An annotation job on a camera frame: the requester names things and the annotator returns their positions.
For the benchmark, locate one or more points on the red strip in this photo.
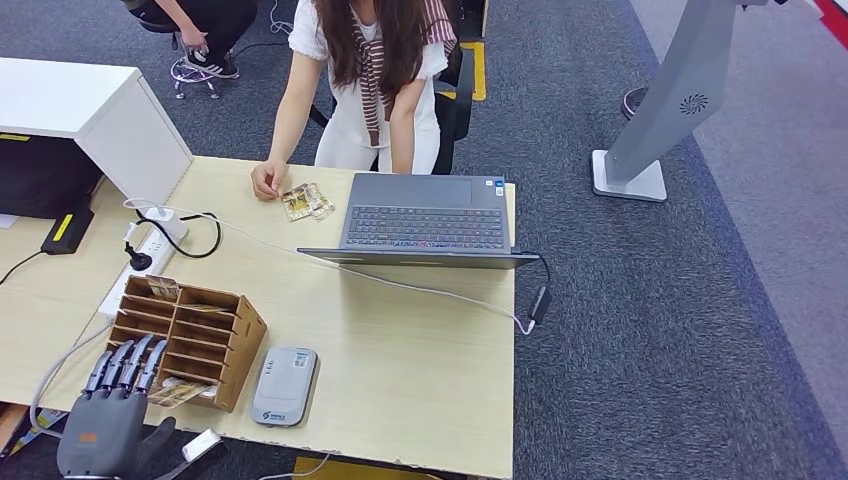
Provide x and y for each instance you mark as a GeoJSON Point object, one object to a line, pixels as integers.
{"type": "Point", "coordinates": [836, 20]}

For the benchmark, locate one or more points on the grey laptop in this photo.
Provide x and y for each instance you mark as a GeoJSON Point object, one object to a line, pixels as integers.
{"type": "Point", "coordinates": [424, 225]}

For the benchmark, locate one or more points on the tan room key card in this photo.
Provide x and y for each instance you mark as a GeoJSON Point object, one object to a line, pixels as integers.
{"type": "Point", "coordinates": [175, 393]}

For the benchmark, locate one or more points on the white paper sheet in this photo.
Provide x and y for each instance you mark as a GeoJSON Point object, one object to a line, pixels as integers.
{"type": "Point", "coordinates": [6, 221]}

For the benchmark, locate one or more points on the grey kiosk stand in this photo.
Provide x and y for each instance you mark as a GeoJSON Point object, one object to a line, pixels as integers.
{"type": "Point", "coordinates": [669, 86]}

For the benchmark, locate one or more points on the person in background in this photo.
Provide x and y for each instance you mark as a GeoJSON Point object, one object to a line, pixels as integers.
{"type": "Point", "coordinates": [225, 20]}

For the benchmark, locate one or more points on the chrome stool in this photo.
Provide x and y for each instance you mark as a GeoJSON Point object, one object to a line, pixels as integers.
{"type": "Point", "coordinates": [185, 76]}

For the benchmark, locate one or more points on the brown box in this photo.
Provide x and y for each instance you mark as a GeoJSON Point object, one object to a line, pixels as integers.
{"type": "Point", "coordinates": [8, 424]}

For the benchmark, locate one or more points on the brown slotted card organizer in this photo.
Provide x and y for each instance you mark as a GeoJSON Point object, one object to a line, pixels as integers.
{"type": "Point", "coordinates": [228, 358]}

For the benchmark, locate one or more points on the thin patterned card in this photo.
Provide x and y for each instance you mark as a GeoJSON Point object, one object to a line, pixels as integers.
{"type": "Point", "coordinates": [202, 308]}

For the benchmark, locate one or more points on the colourful booklet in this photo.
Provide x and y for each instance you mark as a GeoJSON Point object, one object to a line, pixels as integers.
{"type": "Point", "coordinates": [46, 418]}

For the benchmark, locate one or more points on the dark cabinet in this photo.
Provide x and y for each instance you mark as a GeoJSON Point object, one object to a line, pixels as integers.
{"type": "Point", "coordinates": [470, 16]}

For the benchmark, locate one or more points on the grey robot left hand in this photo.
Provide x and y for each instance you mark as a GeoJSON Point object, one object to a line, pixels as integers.
{"type": "Point", "coordinates": [102, 430]}

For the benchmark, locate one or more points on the white charger plug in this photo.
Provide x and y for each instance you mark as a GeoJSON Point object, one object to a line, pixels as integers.
{"type": "Point", "coordinates": [169, 225]}

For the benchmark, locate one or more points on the black box yellow label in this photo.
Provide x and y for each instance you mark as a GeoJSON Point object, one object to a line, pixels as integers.
{"type": "Point", "coordinates": [79, 225]}

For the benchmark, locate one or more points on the white cabinet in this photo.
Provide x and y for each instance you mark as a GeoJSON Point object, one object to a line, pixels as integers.
{"type": "Point", "coordinates": [66, 93]}

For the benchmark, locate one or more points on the white power strip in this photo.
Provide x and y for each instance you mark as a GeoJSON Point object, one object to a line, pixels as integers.
{"type": "Point", "coordinates": [149, 255]}

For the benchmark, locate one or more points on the person's right hand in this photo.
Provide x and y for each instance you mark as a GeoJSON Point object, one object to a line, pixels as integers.
{"type": "Point", "coordinates": [267, 180]}

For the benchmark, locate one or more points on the black office chair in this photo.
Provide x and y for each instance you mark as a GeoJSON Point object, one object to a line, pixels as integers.
{"type": "Point", "coordinates": [457, 112]}

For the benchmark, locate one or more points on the black round base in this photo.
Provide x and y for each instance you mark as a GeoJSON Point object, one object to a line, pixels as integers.
{"type": "Point", "coordinates": [630, 102]}

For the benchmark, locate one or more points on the brown patterned card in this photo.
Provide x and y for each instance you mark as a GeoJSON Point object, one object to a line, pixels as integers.
{"type": "Point", "coordinates": [162, 287]}

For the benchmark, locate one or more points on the person's right forearm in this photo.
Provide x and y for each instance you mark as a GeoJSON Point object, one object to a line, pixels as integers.
{"type": "Point", "coordinates": [291, 112]}

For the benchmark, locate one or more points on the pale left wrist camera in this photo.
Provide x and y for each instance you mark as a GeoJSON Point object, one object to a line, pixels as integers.
{"type": "Point", "coordinates": [201, 445]}

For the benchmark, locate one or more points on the person's left forearm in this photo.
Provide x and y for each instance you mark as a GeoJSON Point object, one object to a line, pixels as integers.
{"type": "Point", "coordinates": [404, 132]}

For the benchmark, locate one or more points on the patterned ID card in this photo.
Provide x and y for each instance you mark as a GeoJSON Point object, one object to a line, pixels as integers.
{"type": "Point", "coordinates": [296, 203]}

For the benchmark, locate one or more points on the grey card reader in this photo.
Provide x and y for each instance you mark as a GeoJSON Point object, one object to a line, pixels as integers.
{"type": "Point", "coordinates": [285, 385]}

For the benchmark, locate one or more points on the black plug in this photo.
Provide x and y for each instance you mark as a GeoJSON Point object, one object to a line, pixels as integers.
{"type": "Point", "coordinates": [139, 260]}

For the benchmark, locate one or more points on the black device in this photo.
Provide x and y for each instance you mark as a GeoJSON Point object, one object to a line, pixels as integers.
{"type": "Point", "coordinates": [40, 175]}

